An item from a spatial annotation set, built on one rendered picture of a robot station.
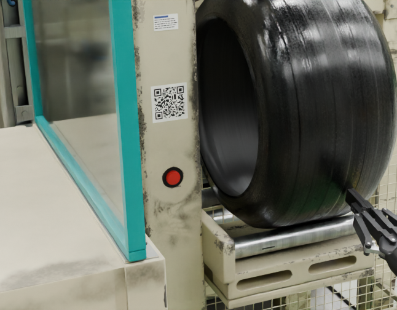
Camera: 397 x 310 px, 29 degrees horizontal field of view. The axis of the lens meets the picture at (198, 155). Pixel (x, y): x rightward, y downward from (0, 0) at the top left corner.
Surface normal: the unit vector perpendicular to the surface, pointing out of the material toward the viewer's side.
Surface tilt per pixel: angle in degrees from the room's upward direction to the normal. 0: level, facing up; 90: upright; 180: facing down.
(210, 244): 90
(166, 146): 90
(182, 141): 90
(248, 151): 46
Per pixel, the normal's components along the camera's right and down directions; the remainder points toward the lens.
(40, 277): -0.04, -0.94
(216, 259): -0.93, 0.15
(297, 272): 0.37, 0.29
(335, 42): 0.27, -0.31
